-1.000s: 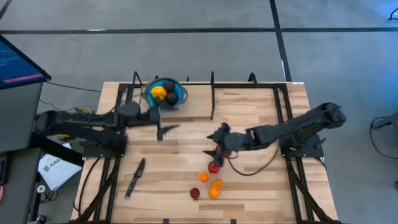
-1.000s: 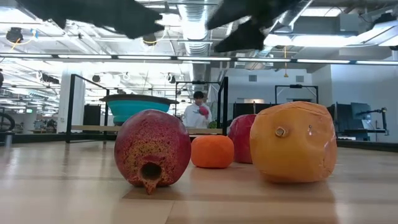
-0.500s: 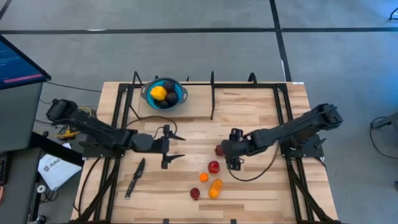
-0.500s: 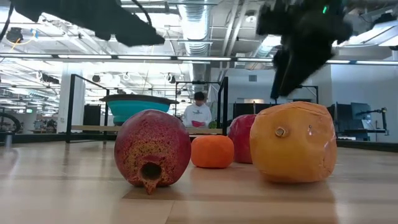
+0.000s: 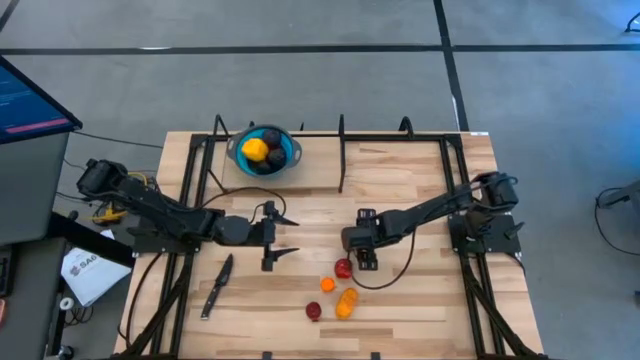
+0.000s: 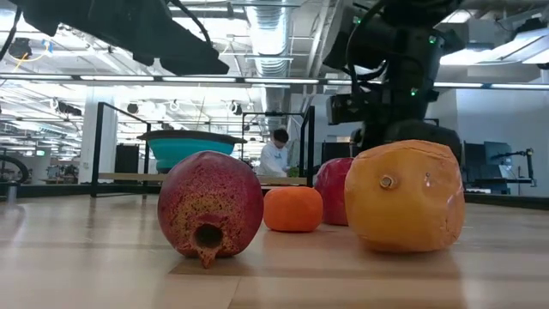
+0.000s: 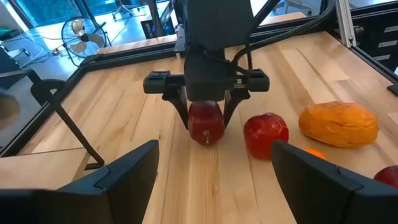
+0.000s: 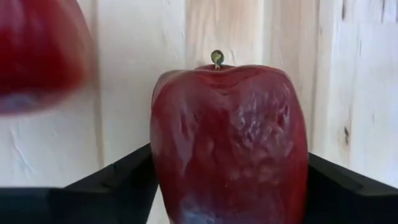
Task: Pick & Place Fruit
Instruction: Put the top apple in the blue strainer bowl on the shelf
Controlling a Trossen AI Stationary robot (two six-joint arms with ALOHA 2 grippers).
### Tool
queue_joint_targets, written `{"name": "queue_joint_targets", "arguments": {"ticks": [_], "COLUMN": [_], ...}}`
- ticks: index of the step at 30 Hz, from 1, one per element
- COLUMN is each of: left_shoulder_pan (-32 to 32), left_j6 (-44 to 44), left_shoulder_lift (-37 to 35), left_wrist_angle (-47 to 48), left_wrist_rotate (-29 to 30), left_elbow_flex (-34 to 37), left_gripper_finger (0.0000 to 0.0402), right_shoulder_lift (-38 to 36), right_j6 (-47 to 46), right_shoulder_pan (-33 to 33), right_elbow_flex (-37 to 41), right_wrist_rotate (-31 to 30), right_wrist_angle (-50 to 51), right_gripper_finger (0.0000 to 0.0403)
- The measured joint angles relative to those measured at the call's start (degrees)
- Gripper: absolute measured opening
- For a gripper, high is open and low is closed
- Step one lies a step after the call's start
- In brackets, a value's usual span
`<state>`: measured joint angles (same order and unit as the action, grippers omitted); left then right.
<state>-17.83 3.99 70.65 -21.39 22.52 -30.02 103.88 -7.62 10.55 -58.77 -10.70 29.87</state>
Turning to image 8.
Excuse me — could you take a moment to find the dark red apple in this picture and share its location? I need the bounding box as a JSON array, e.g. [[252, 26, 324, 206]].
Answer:
[[149, 49, 309, 224]]

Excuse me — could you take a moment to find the bright red apple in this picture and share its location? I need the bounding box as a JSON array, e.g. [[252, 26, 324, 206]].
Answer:
[[0, 0, 97, 115]]

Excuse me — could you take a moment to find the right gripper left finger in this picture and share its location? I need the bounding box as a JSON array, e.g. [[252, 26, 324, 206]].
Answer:
[[0, 143, 159, 224]]

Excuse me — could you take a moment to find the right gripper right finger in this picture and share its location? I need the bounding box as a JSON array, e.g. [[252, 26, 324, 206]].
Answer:
[[303, 152, 398, 224]]

